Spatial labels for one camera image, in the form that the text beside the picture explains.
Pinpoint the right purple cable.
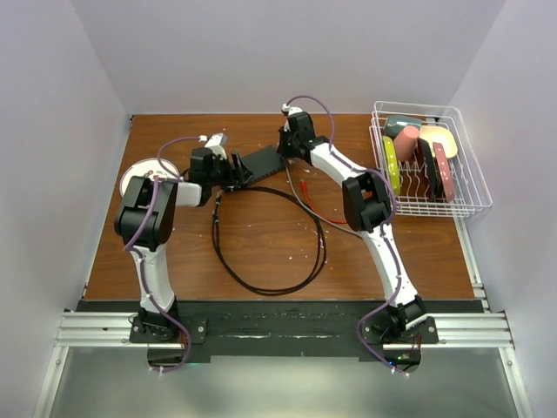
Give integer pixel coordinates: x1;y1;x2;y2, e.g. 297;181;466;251
285;95;413;375

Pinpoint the black cable outer loop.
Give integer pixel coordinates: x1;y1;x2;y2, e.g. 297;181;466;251
211;185;328;299

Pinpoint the black cable inner loop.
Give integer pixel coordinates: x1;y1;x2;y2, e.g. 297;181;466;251
215;188;325;293

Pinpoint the dark teal bowl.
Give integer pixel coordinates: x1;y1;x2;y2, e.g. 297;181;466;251
383;115;422;138

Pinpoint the cream square plate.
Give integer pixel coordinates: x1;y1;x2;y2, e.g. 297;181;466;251
419;125;459;158

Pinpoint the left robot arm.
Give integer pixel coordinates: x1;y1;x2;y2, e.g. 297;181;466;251
114;145;254;341

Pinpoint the purple cable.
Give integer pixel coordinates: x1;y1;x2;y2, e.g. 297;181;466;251
122;135;205;374
285;95;413;375

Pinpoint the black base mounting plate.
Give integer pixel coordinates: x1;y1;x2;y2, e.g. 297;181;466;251
130;300;440;373

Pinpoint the black cable loop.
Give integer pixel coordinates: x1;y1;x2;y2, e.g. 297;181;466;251
211;185;328;299
215;188;325;293

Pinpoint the aluminium frame rail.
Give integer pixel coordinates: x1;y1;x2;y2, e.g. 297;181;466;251
34;222;533;417

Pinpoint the yellow-green plate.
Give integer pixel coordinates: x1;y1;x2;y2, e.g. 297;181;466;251
382;136;400;196

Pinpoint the pink cup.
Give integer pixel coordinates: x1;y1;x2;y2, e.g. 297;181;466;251
393;125;419;161

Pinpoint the black network switch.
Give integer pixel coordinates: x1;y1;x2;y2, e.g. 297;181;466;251
241;145;285;186

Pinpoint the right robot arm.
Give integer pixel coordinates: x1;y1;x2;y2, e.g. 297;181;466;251
278;104;427;342

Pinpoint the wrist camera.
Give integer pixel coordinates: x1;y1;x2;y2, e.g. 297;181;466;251
281;103;304;131
198;132;227;159

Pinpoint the white patterned plate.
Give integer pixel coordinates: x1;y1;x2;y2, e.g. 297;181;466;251
119;158;178;197

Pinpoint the grey ethernet cable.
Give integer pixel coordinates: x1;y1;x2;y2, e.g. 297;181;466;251
285;157;365;234

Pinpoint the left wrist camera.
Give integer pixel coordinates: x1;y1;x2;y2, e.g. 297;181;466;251
198;132;227;159

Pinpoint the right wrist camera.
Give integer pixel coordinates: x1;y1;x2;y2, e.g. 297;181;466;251
281;103;304;131

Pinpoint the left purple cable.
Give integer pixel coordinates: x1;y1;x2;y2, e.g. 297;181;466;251
122;135;205;374

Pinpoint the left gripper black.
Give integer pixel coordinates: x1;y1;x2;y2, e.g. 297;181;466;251
207;152;253;187

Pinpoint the red dotted plate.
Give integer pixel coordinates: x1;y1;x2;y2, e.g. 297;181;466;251
433;142;456;203

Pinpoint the white wire dish rack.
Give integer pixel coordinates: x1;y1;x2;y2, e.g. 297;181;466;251
370;101;492;218

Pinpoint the red ethernet cable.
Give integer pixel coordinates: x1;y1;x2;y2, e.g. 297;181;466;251
299;178;348;226

